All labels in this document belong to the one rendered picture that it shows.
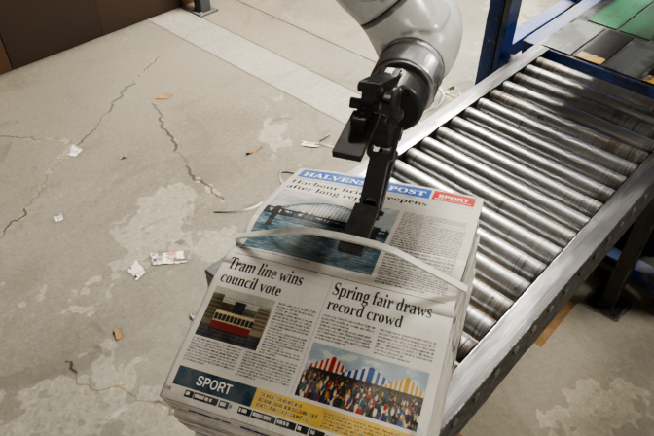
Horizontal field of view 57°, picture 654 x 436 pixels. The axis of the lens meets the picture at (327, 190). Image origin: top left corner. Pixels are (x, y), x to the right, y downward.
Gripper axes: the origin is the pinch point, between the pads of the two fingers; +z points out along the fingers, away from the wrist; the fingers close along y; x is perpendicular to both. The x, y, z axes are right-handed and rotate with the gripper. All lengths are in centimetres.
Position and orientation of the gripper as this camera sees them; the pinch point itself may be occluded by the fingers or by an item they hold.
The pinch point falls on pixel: (350, 199)
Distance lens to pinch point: 65.0
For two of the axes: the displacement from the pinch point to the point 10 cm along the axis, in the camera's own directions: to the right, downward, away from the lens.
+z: -3.4, 6.7, -6.6
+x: -9.4, -2.0, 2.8
